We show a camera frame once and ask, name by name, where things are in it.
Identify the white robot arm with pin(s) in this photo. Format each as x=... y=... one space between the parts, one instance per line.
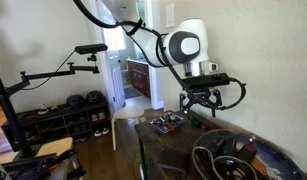
x=186 y=43

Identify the dark shoe shelf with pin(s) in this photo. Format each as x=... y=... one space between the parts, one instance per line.
x=59 y=125

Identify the black pouch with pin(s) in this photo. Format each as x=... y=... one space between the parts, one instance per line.
x=221 y=145

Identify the white-rimmed sunglasses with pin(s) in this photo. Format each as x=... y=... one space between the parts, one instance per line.
x=209 y=163

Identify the white round stool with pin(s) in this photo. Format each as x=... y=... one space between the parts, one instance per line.
x=126 y=113

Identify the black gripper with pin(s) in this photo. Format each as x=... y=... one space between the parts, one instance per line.
x=201 y=96

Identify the black bicycle helmet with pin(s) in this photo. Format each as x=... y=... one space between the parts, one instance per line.
x=95 y=96
x=75 y=101

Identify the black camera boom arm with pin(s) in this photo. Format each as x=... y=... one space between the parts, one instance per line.
x=56 y=72

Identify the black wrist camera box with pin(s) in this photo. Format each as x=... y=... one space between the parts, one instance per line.
x=206 y=81

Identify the white light switch plate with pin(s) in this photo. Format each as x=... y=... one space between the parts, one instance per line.
x=170 y=15

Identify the black stand pole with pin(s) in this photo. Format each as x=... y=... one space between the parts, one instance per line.
x=11 y=116

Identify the dark wooden console table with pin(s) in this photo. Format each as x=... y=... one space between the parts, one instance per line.
x=143 y=146

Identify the black stereo camera bar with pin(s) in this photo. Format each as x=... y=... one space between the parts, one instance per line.
x=91 y=48

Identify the small red black item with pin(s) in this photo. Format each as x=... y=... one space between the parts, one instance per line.
x=247 y=152

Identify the white door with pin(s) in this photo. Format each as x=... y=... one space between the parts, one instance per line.
x=114 y=66

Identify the black leather wallet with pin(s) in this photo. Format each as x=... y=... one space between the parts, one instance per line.
x=173 y=161

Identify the blue and white tray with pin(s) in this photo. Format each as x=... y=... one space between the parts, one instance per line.
x=166 y=121

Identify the dark blue ceramic bowl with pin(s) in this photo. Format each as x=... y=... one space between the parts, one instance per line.
x=279 y=160

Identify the small dark box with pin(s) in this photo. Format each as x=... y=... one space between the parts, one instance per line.
x=197 y=122

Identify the brown wooden cabinet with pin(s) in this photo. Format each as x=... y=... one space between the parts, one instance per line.
x=139 y=78

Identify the light wooden chair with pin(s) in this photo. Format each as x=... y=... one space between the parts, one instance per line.
x=56 y=146

